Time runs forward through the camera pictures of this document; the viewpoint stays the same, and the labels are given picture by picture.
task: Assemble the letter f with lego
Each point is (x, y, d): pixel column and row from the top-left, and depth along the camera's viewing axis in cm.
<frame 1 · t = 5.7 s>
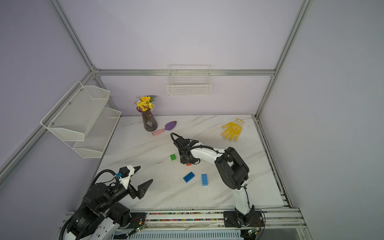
left hand: (144, 175, 68), fingers open
right hand: (188, 161, 94), fingers open
purple ribbed glass vase: (150, 123, 107), point 9 cm above the table
yellow flower bouquet: (144, 103, 95), point 26 cm above the table
purple pink toy spatula: (168, 126, 117), on the table
yellow rubber glove: (234, 128, 114), on the table
green square lego brick: (173, 157, 97), point 2 cm above the table
dark blue long lego brick: (188, 177, 89), on the table
light blue long lego brick: (204, 179, 88), point 2 cm above the table

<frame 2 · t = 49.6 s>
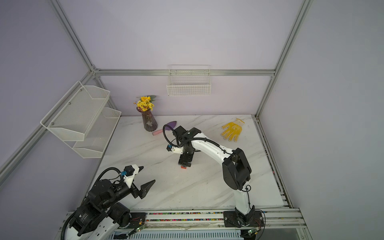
left hand: (147, 176, 69), fingers open
right hand: (188, 157, 87), fingers open
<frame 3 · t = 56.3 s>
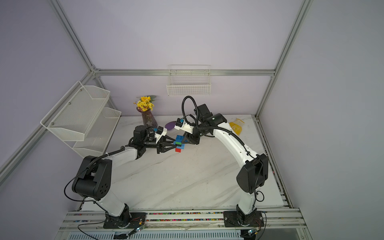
left hand: (175, 144, 82), fingers open
right hand: (186, 139, 79), fingers open
red square lego brick: (178, 150, 83), point 17 cm above the table
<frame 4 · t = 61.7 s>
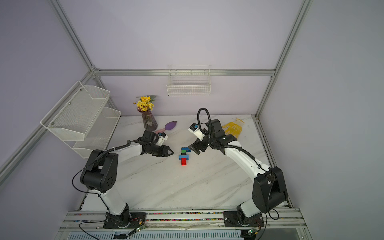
left hand: (169, 154, 94), fingers open
right hand: (195, 141, 84), fingers open
red square lego brick: (184, 161, 95), point 2 cm above the table
light blue long lego brick: (181, 156, 97), point 2 cm above the table
